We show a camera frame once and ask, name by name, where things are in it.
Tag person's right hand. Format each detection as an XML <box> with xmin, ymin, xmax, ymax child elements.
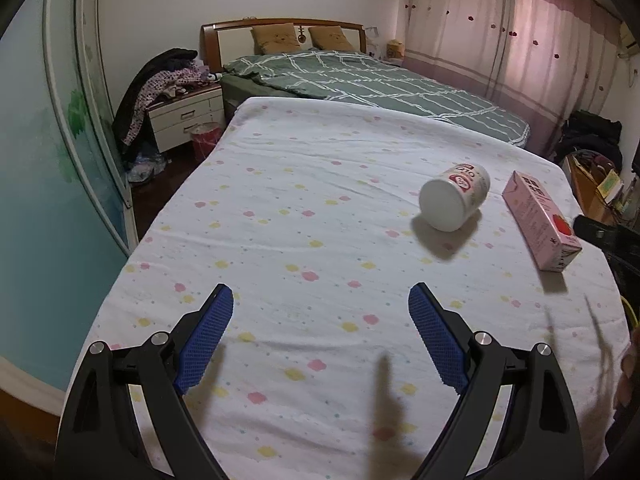
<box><xmin>620</xmin><ymin>327</ymin><xmax>640</xmax><ymax>406</ymax></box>

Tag green plaid quilt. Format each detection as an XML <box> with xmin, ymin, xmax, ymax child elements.
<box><xmin>222</xmin><ymin>50</ymin><xmax>531</xmax><ymax>147</ymax></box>

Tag pink curtain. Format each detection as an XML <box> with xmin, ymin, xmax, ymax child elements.
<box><xmin>402</xmin><ymin>0</ymin><xmax>626</xmax><ymax>156</ymax></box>

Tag red bucket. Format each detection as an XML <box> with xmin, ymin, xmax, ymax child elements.
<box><xmin>190</xmin><ymin>121</ymin><xmax>223</xmax><ymax>162</ymax></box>

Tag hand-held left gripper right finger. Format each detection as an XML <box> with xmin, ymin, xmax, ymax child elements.
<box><xmin>407</xmin><ymin>282</ymin><xmax>586</xmax><ymax>480</ymax></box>

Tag dark clothes pile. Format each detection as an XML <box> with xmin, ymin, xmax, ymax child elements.
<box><xmin>555</xmin><ymin>110</ymin><xmax>623</xmax><ymax>161</ymax></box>

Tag white spotted tablecloth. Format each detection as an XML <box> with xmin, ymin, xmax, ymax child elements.
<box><xmin>92</xmin><ymin>96</ymin><xmax>633</xmax><ymax>480</ymax></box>

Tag yellow-rimmed trash bin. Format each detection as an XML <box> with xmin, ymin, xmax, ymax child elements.
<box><xmin>620</xmin><ymin>292</ymin><xmax>640</xmax><ymax>326</ymax></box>

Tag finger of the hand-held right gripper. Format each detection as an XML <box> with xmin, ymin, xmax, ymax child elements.
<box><xmin>572</xmin><ymin>214</ymin><xmax>640</xmax><ymax>261</ymax></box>

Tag glass wardrobe door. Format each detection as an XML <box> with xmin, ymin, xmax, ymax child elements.
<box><xmin>0</xmin><ymin>0</ymin><xmax>138</xmax><ymax>401</ymax></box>

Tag brown pillow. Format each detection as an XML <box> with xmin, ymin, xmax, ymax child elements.
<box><xmin>307</xmin><ymin>26</ymin><xmax>353</xmax><ymax>52</ymax></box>
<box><xmin>250</xmin><ymin>22</ymin><xmax>301</xmax><ymax>54</ymax></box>

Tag pile of clothes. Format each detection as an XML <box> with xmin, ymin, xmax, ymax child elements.
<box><xmin>112</xmin><ymin>48</ymin><xmax>216</xmax><ymax>146</ymax></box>

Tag wooden bed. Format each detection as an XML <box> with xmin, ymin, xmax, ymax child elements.
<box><xmin>200</xmin><ymin>19</ymin><xmax>531</xmax><ymax>148</ymax></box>

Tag wooden dresser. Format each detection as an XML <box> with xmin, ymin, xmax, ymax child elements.
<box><xmin>562</xmin><ymin>152</ymin><xmax>626</xmax><ymax>226</ymax></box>

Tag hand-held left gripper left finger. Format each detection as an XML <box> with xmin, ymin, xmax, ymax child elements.
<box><xmin>54</xmin><ymin>282</ymin><xmax>235</xmax><ymax>480</ymax></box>

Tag pink drink carton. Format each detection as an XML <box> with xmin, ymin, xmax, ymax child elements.
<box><xmin>502</xmin><ymin>170</ymin><xmax>583</xmax><ymax>272</ymax></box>

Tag green book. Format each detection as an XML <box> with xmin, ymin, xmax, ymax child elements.
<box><xmin>595</xmin><ymin>170</ymin><xmax>623</xmax><ymax>201</ymax></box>

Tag white pink-label bottle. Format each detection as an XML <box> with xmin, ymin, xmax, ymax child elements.
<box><xmin>419</xmin><ymin>162</ymin><xmax>491</xmax><ymax>233</ymax></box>

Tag plastic bags on floor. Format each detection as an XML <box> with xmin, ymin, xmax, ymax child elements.
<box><xmin>125</xmin><ymin>152</ymin><xmax>166</xmax><ymax>183</ymax></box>

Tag white nightstand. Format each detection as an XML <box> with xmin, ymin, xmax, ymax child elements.
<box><xmin>145</xmin><ymin>84</ymin><xmax>224</xmax><ymax>153</ymax></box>

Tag wall air conditioner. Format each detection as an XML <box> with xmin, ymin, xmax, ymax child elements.
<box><xmin>617</xmin><ymin>22</ymin><xmax>640</xmax><ymax>56</ymax></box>

